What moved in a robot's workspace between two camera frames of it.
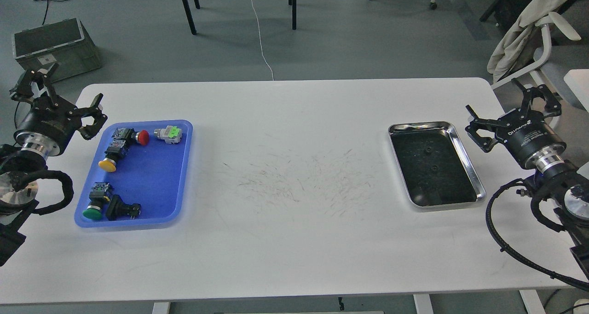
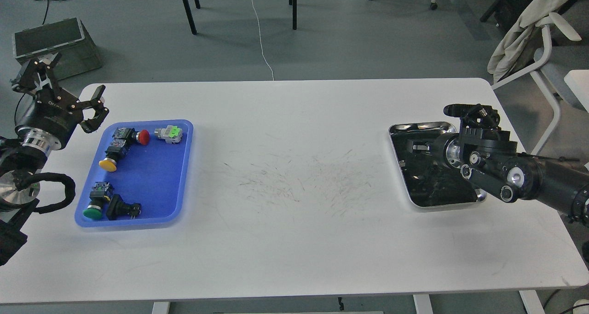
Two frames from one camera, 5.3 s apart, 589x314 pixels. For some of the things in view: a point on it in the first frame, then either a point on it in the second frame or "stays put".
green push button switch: x=99 y=195 stays put
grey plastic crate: x=66 y=43 stays put
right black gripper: x=527 y=135 -> x=437 y=149
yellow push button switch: x=113 y=153 stays put
